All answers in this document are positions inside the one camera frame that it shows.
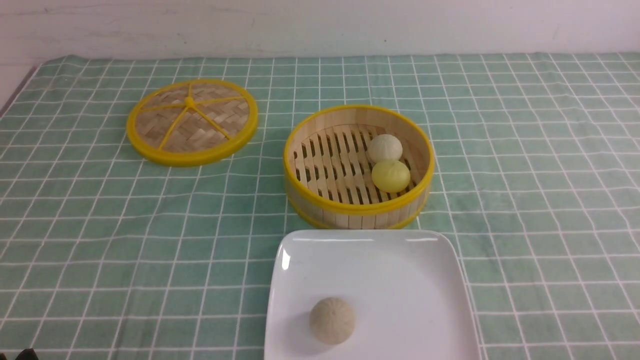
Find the green checkered tablecloth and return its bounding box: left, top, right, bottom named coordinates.
left=0, top=52, right=640, bottom=360

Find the beige steamed bun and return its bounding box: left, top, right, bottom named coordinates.
left=309, top=297, right=356, bottom=346

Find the black object at corner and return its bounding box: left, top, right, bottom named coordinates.
left=14, top=348, right=39, bottom=360

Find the white steamed bun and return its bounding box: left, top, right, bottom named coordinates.
left=366, top=133, right=403, bottom=164

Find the yellow bamboo steamer lid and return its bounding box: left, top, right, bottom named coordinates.
left=125, top=79, right=259, bottom=167

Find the yellow steamed bun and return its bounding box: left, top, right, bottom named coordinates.
left=371, top=159, right=411, bottom=193

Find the yellow bamboo steamer basket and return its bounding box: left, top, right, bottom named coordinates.
left=283, top=104, right=436, bottom=230

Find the white square plate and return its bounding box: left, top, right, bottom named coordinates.
left=263, top=229, right=482, bottom=360

